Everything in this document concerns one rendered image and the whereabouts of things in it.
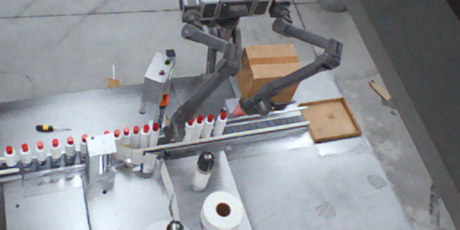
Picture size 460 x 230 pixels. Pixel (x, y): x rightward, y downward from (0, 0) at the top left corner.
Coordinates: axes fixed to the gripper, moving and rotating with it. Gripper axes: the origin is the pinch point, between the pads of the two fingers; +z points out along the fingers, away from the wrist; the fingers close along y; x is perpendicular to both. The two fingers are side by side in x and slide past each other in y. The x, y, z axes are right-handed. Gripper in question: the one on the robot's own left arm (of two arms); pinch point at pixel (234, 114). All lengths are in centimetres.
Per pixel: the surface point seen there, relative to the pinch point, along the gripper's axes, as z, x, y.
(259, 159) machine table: 8.4, 26.3, 17.8
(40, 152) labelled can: 71, -78, 4
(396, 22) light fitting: -121, -214, 133
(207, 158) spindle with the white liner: 8.7, -27.5, 29.7
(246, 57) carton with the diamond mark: -14.5, 11.4, -35.4
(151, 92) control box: 9, -58, -1
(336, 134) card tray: -26, 65, 10
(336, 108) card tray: -31, 71, -8
